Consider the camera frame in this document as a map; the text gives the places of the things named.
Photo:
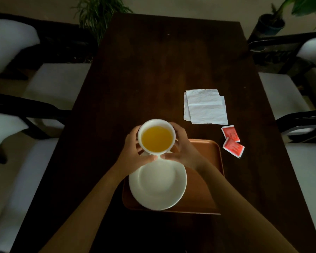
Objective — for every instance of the potted plant in dark pot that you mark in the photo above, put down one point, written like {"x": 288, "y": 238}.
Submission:
{"x": 270, "y": 24}

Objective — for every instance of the white saucer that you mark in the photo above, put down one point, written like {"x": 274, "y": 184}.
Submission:
{"x": 158, "y": 187}

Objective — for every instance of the white paper napkin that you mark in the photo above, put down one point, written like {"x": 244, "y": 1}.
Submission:
{"x": 208, "y": 110}
{"x": 186, "y": 110}

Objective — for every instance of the person's left hand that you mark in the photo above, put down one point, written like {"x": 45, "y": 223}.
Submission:
{"x": 131, "y": 158}

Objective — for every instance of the orange-brown tray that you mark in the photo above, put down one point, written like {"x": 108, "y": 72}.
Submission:
{"x": 200, "y": 192}

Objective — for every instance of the white cushioned black frame chair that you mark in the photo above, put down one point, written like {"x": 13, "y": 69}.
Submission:
{"x": 23, "y": 194}
{"x": 310, "y": 181}
{"x": 58, "y": 81}
{"x": 281, "y": 94}

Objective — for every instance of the white cup with yellow juice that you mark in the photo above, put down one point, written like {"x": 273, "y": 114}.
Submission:
{"x": 157, "y": 139}

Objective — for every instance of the person's right forearm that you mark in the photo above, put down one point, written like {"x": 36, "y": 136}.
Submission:
{"x": 239, "y": 213}

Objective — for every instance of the green leafy plant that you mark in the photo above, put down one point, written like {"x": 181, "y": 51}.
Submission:
{"x": 100, "y": 15}

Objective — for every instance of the red sachet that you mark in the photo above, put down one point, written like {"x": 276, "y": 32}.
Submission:
{"x": 231, "y": 133}
{"x": 233, "y": 148}

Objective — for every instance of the person's left forearm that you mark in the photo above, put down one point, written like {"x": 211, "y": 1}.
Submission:
{"x": 89, "y": 216}

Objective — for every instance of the person's right hand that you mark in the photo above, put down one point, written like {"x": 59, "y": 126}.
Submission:
{"x": 188, "y": 155}

